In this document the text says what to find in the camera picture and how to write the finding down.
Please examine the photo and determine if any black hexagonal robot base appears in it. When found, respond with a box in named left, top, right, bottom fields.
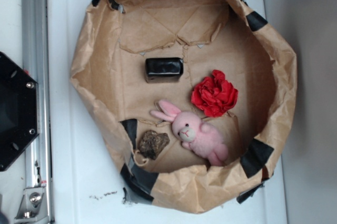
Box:
left=1, top=53, right=38, bottom=172

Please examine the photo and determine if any brown paper bag bin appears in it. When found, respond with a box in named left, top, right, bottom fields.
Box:
left=71, top=0, right=297, bottom=213

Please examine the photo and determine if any red crumpled paper flower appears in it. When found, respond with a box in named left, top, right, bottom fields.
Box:
left=191, top=70, right=239, bottom=118

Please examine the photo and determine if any brown rock chunk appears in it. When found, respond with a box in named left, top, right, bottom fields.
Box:
left=138, top=130, right=170, bottom=160

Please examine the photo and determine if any pink plush bunny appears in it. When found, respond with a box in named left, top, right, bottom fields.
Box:
left=150, top=100, right=229, bottom=167

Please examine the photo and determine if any white tray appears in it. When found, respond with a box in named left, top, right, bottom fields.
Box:
left=47, top=0, right=287, bottom=223

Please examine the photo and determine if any metal corner bracket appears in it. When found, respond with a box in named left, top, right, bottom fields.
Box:
left=14, top=187, right=48, bottom=223

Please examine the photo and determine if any aluminium frame rail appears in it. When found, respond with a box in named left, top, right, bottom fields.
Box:
left=22, top=0, right=54, bottom=223

